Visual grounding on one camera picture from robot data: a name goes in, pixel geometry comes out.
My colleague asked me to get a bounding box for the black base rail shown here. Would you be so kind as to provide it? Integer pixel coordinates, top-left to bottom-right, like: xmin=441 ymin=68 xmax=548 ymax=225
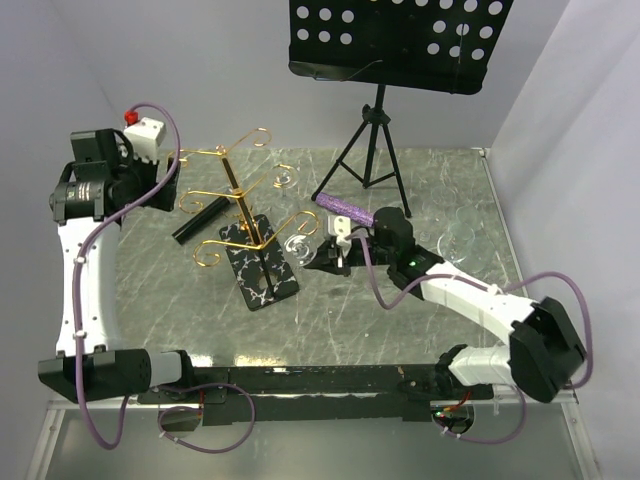
xmin=138 ymin=364 xmax=494 ymax=426

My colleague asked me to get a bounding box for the black marble rack base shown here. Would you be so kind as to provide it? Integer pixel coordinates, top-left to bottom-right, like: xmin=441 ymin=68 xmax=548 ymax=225
xmin=225 ymin=240 xmax=300 ymax=311

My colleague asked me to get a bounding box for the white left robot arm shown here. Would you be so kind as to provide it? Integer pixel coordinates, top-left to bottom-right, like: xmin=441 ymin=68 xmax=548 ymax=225
xmin=38 ymin=117 xmax=198 ymax=403

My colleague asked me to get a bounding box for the black microphone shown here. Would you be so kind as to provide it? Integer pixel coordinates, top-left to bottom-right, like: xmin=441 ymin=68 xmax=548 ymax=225
xmin=172 ymin=197 xmax=231 ymax=245

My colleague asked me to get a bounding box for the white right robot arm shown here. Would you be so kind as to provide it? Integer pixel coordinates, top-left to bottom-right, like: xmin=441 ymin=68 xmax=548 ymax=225
xmin=303 ymin=207 xmax=593 ymax=403

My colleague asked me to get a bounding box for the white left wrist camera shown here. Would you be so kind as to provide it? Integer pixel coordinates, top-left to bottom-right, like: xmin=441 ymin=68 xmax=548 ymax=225
xmin=123 ymin=110 xmax=166 ymax=165

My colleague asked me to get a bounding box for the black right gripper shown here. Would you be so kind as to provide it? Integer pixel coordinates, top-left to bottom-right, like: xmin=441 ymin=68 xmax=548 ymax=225
xmin=304 ymin=238 xmax=395 ymax=278

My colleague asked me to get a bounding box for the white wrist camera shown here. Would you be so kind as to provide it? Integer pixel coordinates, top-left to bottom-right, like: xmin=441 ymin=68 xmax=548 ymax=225
xmin=123 ymin=110 xmax=166 ymax=165
xmin=326 ymin=214 xmax=352 ymax=254

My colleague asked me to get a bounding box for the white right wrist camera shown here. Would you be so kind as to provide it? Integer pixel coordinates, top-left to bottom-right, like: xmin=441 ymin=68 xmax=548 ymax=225
xmin=326 ymin=214 xmax=352 ymax=254

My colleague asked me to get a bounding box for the gold wine glass rack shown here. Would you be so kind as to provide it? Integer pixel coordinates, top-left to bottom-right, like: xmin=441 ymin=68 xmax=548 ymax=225
xmin=167 ymin=127 xmax=321 ymax=268

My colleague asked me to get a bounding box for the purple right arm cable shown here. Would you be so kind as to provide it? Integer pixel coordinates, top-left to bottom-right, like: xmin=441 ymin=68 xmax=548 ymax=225
xmin=349 ymin=232 xmax=595 ymax=447

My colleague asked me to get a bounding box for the black music stand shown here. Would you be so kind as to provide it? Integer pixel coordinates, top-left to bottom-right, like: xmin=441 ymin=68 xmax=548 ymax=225
xmin=288 ymin=0 xmax=513 ymax=195

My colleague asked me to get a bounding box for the purple glitter microphone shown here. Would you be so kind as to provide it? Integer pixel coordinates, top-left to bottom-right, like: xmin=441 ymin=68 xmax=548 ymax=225
xmin=314 ymin=192 xmax=374 ymax=227

